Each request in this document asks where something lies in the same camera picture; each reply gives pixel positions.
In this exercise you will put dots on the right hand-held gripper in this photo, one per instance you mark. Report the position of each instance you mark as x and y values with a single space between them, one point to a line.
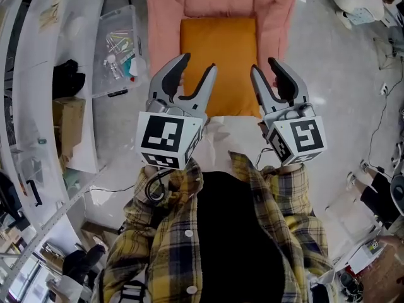
307 134

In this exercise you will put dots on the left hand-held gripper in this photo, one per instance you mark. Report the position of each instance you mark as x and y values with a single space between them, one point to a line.
161 134

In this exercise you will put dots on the orange cushion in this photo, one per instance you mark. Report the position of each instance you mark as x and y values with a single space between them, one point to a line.
221 58

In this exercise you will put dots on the person's left forearm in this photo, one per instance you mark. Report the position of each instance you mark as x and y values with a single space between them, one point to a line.
180 185

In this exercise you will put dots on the person's right forearm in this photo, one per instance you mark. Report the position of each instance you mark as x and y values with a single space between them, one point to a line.
290 188

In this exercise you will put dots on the clear plastic storage bin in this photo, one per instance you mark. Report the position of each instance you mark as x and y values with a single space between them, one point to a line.
120 43

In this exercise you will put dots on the white power strip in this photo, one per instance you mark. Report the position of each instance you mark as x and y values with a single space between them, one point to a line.
384 89

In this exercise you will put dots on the black tripod stand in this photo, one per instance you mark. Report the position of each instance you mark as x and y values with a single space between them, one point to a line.
386 55

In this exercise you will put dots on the black crumpled bag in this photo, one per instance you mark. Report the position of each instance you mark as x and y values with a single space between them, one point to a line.
67 79

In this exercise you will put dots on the brown cardboard box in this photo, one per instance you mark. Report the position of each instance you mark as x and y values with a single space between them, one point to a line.
69 122

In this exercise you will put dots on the mint green container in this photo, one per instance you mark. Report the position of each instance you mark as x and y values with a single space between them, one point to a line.
72 178

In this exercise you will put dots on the person's body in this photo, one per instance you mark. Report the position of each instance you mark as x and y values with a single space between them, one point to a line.
227 232

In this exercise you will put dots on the white shelving unit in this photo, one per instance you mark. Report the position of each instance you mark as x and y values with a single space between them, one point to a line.
31 106

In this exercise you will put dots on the grey office chair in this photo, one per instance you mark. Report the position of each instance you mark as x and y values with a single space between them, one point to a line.
397 191

